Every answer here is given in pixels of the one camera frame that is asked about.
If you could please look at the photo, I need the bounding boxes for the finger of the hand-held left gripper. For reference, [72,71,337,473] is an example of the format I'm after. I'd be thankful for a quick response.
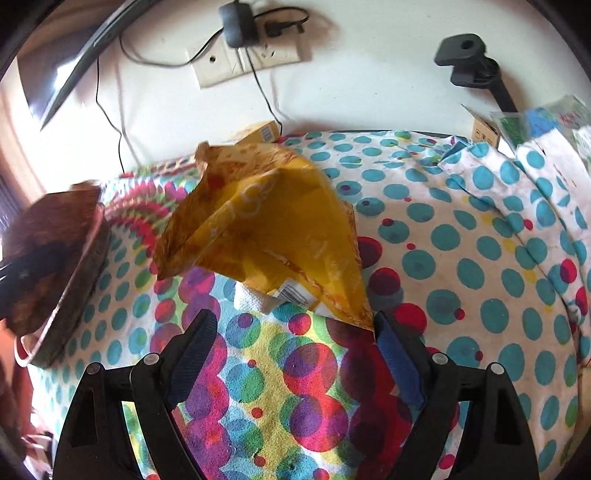
[0,247,70,289]

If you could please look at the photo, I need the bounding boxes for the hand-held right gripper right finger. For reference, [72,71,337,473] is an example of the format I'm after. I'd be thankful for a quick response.
[373,311,540,480]

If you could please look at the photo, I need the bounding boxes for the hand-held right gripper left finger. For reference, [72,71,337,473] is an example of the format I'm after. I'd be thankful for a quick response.
[53,308,219,480]

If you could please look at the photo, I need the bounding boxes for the brown snack bag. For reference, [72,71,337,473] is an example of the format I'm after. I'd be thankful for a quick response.
[0,182,105,335]

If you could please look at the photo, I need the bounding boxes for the red round tray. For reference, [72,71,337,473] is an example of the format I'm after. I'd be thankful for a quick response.
[11,203,112,369]

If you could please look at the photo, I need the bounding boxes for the yellow snack bag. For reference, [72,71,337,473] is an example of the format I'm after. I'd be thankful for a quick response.
[152,141,375,332]

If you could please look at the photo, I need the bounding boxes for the yellow cardboard box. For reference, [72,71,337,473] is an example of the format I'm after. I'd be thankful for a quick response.
[228,121,280,148]

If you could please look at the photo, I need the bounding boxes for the polka dot tablecloth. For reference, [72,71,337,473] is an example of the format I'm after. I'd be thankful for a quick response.
[28,129,591,480]

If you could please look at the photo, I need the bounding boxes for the white folded towel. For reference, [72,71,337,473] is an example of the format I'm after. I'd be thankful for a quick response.
[233,279,278,315]

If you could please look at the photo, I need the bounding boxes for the black flat television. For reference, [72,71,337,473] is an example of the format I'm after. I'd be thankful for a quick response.
[16,0,144,132]

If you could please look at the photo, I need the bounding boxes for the small brown cardboard box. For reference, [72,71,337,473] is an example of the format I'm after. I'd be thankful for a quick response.
[462,104,506,148]

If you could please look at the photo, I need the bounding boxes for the clear bag of packets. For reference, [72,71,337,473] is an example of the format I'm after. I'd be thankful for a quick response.
[489,95,591,160]

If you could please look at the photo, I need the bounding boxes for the black power adapter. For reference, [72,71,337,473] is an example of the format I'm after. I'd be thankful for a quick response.
[218,0,257,48]

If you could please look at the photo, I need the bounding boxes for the black plug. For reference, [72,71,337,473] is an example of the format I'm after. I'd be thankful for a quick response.
[264,21,308,38]

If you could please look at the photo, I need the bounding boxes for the thin black television cable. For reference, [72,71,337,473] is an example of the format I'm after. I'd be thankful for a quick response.
[95,59,124,175]

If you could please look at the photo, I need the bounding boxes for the looped black cable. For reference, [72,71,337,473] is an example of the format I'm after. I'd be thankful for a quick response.
[118,33,228,69]

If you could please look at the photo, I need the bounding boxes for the black adapter cable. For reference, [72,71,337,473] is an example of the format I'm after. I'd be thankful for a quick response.
[247,45,284,138]

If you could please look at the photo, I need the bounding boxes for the white wall socket plate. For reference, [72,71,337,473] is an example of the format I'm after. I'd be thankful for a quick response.
[191,41,301,89]

